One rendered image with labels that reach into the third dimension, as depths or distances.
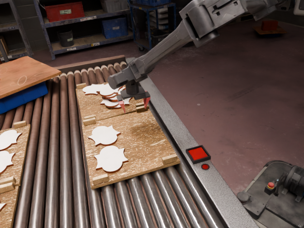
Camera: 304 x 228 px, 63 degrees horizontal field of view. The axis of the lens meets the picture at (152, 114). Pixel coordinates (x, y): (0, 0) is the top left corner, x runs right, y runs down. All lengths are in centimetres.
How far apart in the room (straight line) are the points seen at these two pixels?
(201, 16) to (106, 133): 69
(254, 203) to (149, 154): 91
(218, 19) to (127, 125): 70
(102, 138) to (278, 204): 118
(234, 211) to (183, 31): 58
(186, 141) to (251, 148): 147
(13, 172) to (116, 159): 41
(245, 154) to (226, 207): 159
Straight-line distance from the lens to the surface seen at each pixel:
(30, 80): 163
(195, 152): 103
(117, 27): 539
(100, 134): 115
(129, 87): 105
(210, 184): 94
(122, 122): 122
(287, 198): 185
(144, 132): 113
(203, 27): 68
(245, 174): 226
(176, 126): 118
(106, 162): 100
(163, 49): 80
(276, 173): 200
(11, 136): 134
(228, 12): 68
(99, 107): 136
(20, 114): 157
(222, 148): 246
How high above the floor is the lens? 163
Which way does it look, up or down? 34 degrees down
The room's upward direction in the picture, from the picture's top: 5 degrees counter-clockwise
